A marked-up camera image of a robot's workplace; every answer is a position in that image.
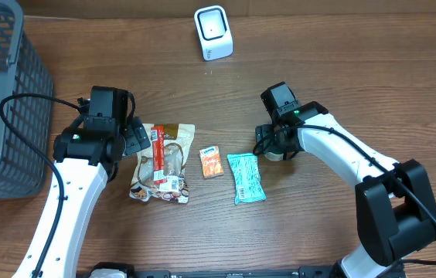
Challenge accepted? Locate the white barcode scanner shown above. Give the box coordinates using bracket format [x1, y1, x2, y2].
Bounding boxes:
[194, 5, 233, 61]

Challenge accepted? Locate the green lid jar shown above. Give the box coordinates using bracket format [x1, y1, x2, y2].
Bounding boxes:
[264, 152, 287, 161]

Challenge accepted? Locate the dark grey plastic basket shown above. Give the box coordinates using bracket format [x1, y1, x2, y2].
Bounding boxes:
[0, 0, 55, 198]

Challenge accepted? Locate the teal wipes packet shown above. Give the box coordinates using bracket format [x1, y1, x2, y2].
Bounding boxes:
[227, 153, 267, 205]

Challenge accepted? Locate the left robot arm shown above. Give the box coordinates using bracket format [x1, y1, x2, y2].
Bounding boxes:
[15, 86, 150, 277]

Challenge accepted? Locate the orange small packet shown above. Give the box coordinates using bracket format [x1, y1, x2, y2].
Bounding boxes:
[199, 145, 224, 178]

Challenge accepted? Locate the brown snack pouch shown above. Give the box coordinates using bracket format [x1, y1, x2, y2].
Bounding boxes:
[129, 124, 195, 204]

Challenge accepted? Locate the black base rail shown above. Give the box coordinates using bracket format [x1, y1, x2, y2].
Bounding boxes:
[76, 262, 345, 278]

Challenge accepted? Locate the red stick packet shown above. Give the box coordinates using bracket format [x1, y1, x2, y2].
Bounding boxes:
[151, 126, 167, 185]

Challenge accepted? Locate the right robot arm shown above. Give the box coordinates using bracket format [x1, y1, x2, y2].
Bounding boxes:
[253, 82, 436, 277]

